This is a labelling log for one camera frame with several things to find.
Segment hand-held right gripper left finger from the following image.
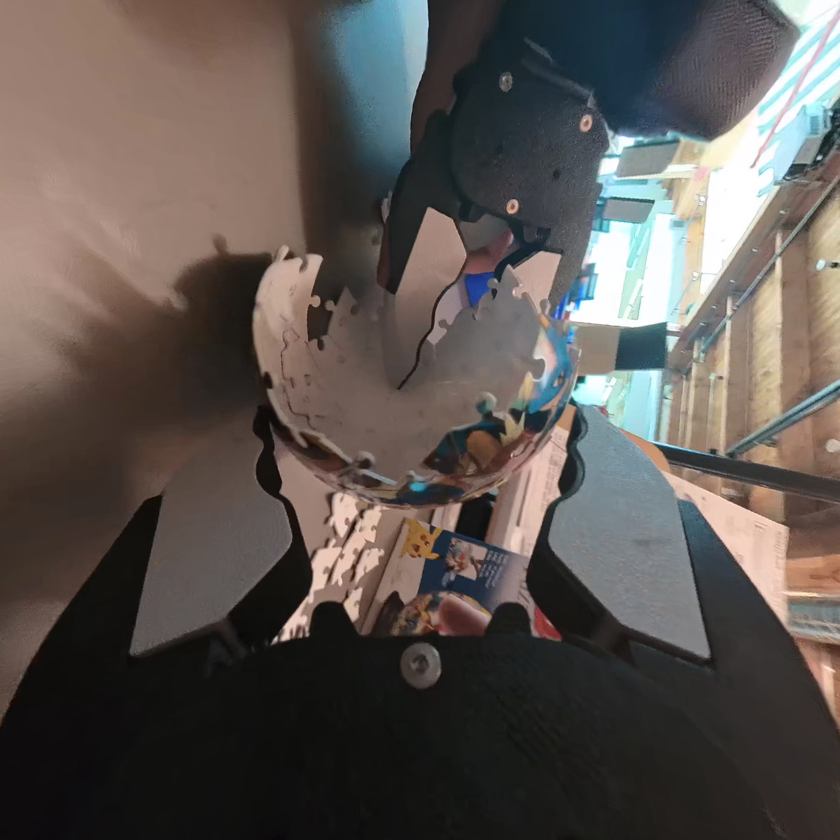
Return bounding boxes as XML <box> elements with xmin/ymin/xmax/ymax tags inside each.
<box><xmin>129</xmin><ymin>406</ymin><xmax>314</xmax><ymax>658</ymax></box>

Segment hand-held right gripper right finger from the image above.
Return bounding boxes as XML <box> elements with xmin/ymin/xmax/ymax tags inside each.
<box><xmin>527</xmin><ymin>405</ymin><xmax>714</xmax><ymax>661</ymax></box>

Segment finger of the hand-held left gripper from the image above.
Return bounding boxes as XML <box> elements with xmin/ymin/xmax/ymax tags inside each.
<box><xmin>390</xmin><ymin>206</ymin><xmax>470</xmax><ymax>389</ymax></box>
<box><xmin>495</xmin><ymin>247</ymin><xmax>565</xmax><ymax>307</ymax></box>

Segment colourful cartoon puzzle ball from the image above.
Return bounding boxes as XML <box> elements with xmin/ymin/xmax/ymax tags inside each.
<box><xmin>252</xmin><ymin>246</ymin><xmax>582</xmax><ymax>510</ymax></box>

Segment loose white puzzle pieces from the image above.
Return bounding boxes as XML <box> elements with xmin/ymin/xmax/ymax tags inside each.
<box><xmin>276</xmin><ymin>492</ymin><xmax>388</xmax><ymax>641</ymax></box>

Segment blue puzzle box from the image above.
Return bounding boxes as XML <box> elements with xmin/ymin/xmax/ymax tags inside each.
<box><xmin>364</xmin><ymin>518</ymin><xmax>567</xmax><ymax>641</ymax></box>

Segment person's left hand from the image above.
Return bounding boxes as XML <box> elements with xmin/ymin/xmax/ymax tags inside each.
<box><xmin>408</xmin><ymin>0</ymin><xmax>493</xmax><ymax>158</ymax></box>

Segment wooden document board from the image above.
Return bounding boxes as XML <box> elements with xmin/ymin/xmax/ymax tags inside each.
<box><xmin>617</xmin><ymin>427</ymin><xmax>673</xmax><ymax>475</ymax></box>

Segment printed instruction sheet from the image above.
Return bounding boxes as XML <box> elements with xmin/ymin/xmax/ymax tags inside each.
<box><xmin>502</xmin><ymin>427</ymin><xmax>791</xmax><ymax>631</ymax></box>

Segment black metal pole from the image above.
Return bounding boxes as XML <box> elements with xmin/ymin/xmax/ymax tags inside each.
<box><xmin>656</xmin><ymin>443</ymin><xmax>840</xmax><ymax>506</ymax></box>

